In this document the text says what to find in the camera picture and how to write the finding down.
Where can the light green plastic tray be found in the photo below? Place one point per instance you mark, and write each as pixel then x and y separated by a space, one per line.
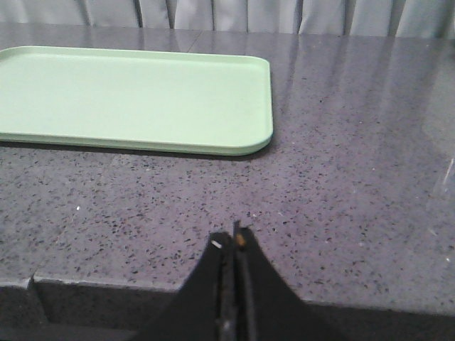
pixel 136 99

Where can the white pleated curtain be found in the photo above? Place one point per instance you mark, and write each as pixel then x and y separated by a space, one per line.
pixel 404 19

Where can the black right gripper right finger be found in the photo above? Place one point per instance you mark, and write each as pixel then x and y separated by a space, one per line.
pixel 267 309

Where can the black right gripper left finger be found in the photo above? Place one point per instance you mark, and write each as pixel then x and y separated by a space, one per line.
pixel 194 313

